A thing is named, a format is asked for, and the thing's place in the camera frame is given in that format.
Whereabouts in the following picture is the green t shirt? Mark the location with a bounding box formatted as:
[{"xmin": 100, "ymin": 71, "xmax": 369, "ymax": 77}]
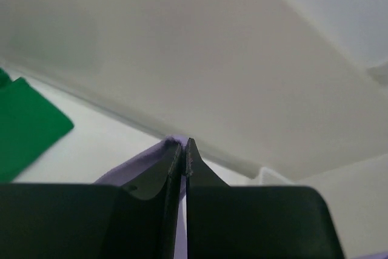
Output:
[{"xmin": 1, "ymin": 70, "xmax": 74, "ymax": 183}]

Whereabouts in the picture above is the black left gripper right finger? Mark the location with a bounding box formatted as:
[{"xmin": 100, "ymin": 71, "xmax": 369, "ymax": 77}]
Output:
[{"xmin": 186, "ymin": 139, "xmax": 344, "ymax": 258}]

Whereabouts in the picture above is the purple t shirt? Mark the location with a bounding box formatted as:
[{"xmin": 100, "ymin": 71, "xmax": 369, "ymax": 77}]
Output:
[{"xmin": 95, "ymin": 135, "xmax": 189, "ymax": 259}]

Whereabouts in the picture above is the white plastic basket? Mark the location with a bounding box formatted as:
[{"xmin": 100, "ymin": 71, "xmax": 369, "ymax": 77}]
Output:
[{"xmin": 255, "ymin": 167, "xmax": 295, "ymax": 186}]

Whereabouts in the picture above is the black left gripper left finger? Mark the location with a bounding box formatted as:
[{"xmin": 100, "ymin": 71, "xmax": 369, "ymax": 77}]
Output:
[{"xmin": 1, "ymin": 143, "xmax": 182, "ymax": 258}]

